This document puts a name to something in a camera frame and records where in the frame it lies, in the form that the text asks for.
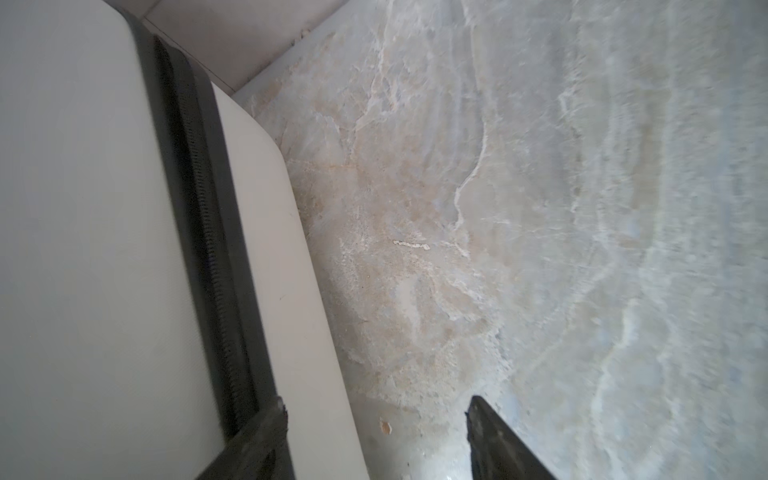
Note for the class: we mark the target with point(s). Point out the black and white suitcase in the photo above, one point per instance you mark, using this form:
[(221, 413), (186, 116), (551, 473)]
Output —
[(156, 287)]

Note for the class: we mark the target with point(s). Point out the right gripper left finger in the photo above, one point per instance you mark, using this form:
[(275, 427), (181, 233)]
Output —
[(257, 451)]

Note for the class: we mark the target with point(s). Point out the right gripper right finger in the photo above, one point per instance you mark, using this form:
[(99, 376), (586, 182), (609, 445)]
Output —
[(496, 452)]

